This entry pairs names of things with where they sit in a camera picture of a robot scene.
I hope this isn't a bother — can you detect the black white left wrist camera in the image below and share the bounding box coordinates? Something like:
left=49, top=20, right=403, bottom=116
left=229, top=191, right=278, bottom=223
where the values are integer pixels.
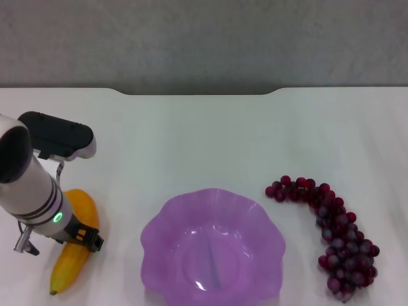
left=17, top=110, right=97, bottom=161

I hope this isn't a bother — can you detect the yellow banana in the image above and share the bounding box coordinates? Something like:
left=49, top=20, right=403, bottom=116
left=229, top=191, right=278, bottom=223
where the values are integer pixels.
left=49, top=188, right=99, bottom=296

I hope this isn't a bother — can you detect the silver spring cable connector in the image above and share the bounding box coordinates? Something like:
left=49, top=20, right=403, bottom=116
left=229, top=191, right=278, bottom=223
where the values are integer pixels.
left=13, top=222, right=41, bottom=257

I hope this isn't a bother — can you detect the dark red grape bunch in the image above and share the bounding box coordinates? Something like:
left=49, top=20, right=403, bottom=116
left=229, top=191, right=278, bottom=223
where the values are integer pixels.
left=264, top=174, right=381, bottom=303

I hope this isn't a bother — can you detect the purple wavy plastic bowl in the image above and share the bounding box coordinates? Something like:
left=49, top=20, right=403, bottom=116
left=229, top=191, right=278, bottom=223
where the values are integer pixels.
left=140, top=187, right=287, bottom=306

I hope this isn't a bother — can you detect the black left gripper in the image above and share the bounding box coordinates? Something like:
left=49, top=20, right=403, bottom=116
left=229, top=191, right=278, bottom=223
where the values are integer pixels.
left=50, top=213, right=106, bottom=252

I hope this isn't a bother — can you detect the grey left wrist camera cable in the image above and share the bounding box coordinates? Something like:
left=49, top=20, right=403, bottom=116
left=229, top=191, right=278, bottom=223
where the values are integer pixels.
left=53, top=158, right=66, bottom=186

